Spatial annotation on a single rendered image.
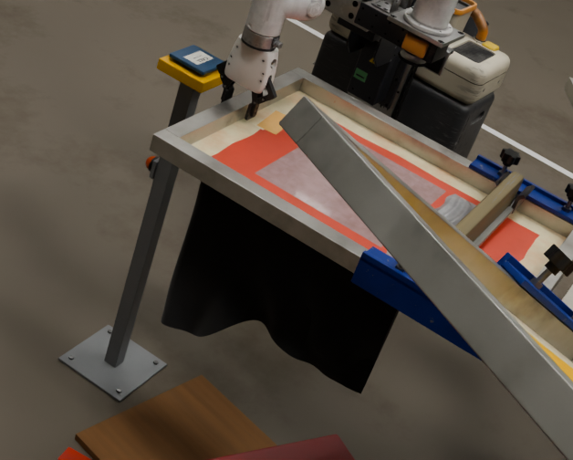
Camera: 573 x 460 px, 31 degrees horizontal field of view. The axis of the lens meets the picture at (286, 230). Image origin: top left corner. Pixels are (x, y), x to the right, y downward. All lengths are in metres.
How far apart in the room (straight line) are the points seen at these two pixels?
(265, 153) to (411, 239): 1.31
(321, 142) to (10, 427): 1.89
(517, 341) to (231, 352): 2.37
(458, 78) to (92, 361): 1.35
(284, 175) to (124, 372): 1.03
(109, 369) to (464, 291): 2.18
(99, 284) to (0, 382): 0.54
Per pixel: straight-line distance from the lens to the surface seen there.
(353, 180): 0.95
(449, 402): 3.32
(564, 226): 2.34
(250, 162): 2.13
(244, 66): 2.22
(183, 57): 2.44
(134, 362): 3.00
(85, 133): 3.98
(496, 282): 1.36
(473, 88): 3.17
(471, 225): 1.99
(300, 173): 2.15
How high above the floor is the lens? 1.99
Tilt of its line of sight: 32 degrees down
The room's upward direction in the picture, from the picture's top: 20 degrees clockwise
